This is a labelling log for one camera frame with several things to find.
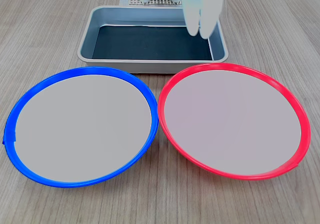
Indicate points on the white plate with red rim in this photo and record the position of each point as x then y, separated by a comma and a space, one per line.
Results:
232, 123

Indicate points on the black mat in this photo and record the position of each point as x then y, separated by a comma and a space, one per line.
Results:
150, 43

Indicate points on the steel tray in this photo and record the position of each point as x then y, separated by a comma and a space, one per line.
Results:
85, 51

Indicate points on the white plate with blue rim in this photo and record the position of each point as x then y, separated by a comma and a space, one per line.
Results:
82, 128

